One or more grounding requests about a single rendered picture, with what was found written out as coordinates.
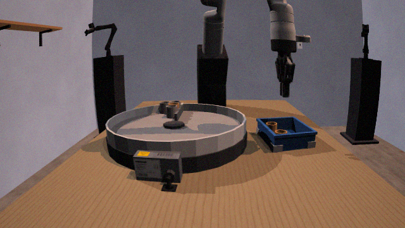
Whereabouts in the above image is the dark blue open crate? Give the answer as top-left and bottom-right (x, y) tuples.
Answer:
(256, 117), (318, 153)

